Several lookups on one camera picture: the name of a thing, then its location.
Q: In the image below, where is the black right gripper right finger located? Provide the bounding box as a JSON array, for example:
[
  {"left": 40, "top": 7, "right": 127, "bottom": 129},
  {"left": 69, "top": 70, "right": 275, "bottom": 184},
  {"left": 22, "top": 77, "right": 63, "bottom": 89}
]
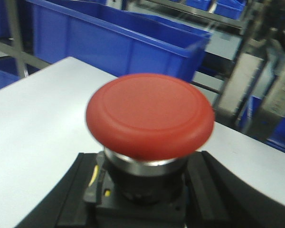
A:
[{"left": 185, "top": 151, "right": 285, "bottom": 228}]

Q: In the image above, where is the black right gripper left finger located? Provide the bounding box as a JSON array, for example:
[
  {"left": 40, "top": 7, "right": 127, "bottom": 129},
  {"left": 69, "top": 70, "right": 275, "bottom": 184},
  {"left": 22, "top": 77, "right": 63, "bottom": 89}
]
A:
[{"left": 17, "top": 153, "right": 102, "bottom": 228}]

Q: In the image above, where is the red mushroom push button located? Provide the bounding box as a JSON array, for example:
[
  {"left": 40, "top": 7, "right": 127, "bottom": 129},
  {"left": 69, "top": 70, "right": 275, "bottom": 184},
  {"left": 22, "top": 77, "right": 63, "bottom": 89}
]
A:
[{"left": 84, "top": 73, "right": 215, "bottom": 228}]

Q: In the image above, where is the blue bin under shelf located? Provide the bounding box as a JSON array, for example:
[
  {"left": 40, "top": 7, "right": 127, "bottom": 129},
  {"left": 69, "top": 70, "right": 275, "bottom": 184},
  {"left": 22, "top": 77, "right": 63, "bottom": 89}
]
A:
[{"left": 238, "top": 96, "right": 285, "bottom": 153}]

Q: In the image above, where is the blue bin lower left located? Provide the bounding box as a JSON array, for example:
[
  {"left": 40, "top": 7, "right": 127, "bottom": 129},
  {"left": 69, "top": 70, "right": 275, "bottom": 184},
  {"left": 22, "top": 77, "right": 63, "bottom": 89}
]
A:
[{"left": 31, "top": 0, "right": 211, "bottom": 82}]

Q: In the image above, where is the stainless steel shelf rack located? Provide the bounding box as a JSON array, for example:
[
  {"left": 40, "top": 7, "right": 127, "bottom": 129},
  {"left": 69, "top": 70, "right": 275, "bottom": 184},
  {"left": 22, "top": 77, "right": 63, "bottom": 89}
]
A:
[{"left": 0, "top": 0, "right": 269, "bottom": 118}]

